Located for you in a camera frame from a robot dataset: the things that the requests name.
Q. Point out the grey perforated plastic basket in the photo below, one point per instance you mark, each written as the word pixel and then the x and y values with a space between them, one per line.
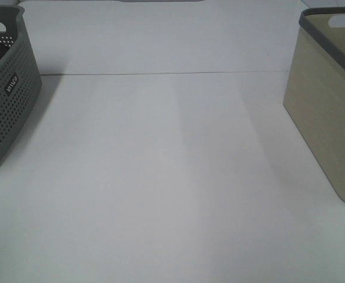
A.
pixel 20 80

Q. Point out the beige basket with grey rim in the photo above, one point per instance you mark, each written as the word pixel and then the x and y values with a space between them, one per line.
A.
pixel 315 93

